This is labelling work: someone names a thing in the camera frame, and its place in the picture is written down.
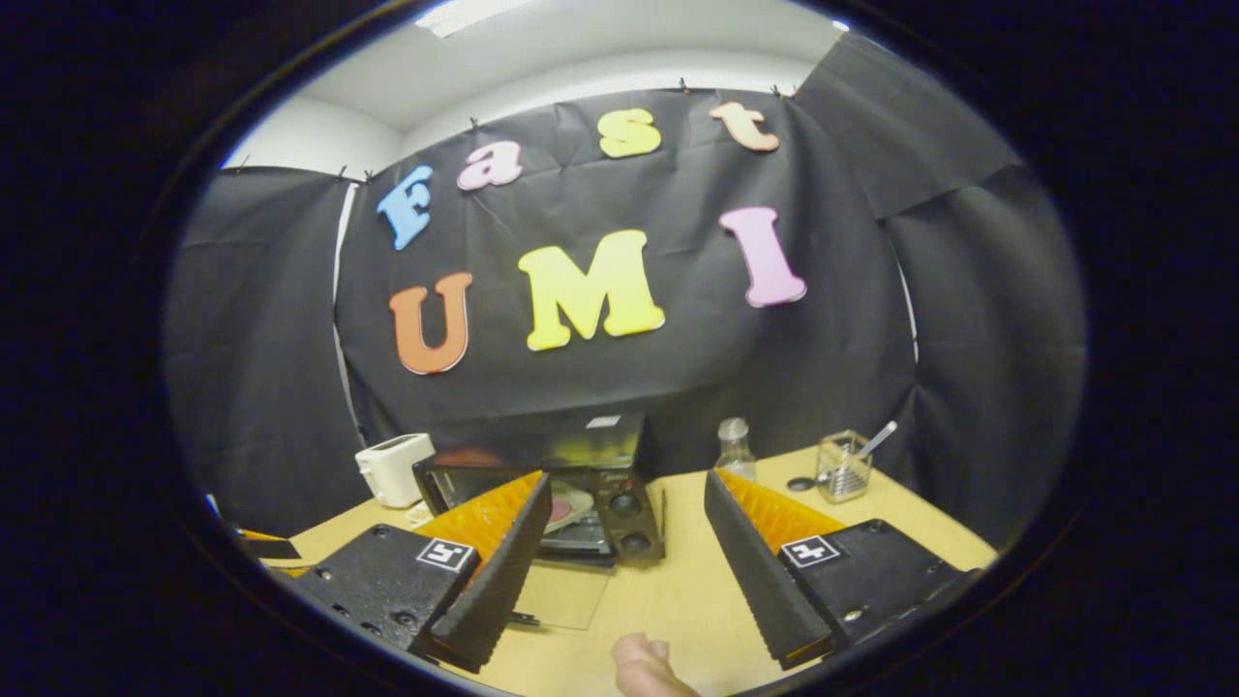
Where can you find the clear glass bottle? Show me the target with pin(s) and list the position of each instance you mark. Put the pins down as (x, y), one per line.
(736, 455)

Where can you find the white toaster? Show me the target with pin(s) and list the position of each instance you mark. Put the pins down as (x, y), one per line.
(392, 469)

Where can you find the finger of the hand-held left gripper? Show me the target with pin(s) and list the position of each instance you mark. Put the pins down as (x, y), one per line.
(271, 549)

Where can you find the white plate with pink food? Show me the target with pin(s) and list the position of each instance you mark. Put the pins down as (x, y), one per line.
(569, 505)

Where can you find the black electric oven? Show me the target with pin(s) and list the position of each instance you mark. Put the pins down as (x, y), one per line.
(624, 513)

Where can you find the row of black cloth clips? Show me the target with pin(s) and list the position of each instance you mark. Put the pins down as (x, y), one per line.
(474, 123)

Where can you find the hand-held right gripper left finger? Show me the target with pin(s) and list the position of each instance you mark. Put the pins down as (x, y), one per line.
(498, 586)

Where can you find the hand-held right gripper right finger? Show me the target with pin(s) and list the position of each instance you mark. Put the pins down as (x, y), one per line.
(760, 586)

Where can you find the black backdrop cloth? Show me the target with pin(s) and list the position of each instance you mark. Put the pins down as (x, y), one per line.
(823, 339)

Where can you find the small black bottle cap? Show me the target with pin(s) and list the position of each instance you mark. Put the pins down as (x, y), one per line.
(800, 484)

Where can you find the metal spoon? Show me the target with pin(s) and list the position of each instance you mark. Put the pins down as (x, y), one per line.
(879, 438)

